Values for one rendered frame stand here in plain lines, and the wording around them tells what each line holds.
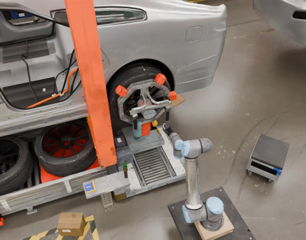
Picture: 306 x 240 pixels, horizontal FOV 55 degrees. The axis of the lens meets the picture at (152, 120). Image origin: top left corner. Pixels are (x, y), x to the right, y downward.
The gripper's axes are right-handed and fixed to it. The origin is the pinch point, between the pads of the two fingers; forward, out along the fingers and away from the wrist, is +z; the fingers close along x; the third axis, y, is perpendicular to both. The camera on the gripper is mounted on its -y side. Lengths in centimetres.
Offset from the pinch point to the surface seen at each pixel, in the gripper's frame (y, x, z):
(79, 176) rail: -8, -101, -1
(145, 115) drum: -21.1, -9.9, 2.9
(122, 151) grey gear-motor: 8, -53, 11
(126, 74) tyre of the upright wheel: -56, -2, 28
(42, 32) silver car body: -88, -62, 204
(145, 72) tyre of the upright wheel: -50, 14, 22
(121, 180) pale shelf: 5, -66, -26
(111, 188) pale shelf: 1, -77, -31
